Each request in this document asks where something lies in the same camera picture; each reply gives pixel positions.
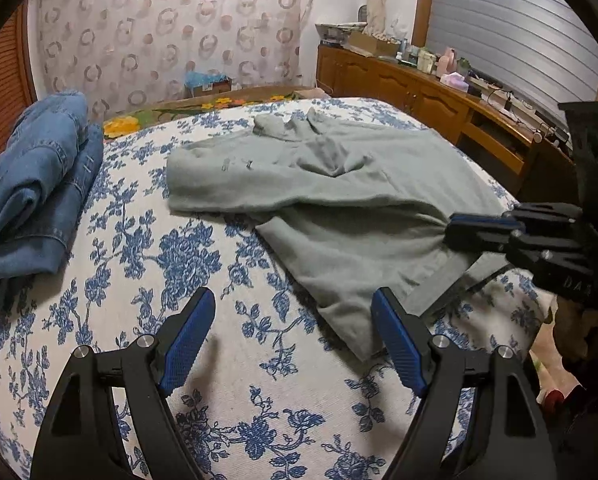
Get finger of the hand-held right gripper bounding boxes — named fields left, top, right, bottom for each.
left=445, top=226, right=595, bottom=293
left=449, top=203, right=582, bottom=234

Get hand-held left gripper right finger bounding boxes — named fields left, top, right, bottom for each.
left=371, top=287, right=555, bottom=480

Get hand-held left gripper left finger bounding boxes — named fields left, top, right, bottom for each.
left=30, top=287, right=216, bottom=480

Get grey pants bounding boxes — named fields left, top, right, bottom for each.
left=166, top=107, right=517, bottom=363

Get person's right hand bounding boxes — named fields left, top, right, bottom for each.
left=554, top=300, right=598, bottom=361

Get blue floral white bedspread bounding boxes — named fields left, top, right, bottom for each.
left=0, top=97, right=555, bottom=480

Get wooden sideboard cabinet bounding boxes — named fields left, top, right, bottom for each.
left=316, top=42, right=580, bottom=206

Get pink tissue box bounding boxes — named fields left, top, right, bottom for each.
left=440, top=72, right=469, bottom=92

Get open flat cardboard box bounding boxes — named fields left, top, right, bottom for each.
left=346, top=32, right=401, bottom=58

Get folded blue jeans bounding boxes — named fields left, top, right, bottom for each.
left=0, top=91, right=104, bottom=281

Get yellow flowered blanket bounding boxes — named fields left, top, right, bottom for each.
left=101, top=87, right=305, bottom=140

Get patterned tray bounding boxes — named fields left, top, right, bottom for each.
left=315, top=21, right=368, bottom=44

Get cream lace curtain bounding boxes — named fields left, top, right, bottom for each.
left=364, top=0, right=424, bottom=42

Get blue plastic bag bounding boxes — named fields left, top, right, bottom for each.
left=184, top=71, right=227, bottom=88

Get wooden slatted door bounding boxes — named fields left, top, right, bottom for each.
left=0, top=7, right=40, bottom=188

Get ring patterned hanging cloth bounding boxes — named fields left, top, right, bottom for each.
left=29, top=0, right=316, bottom=113

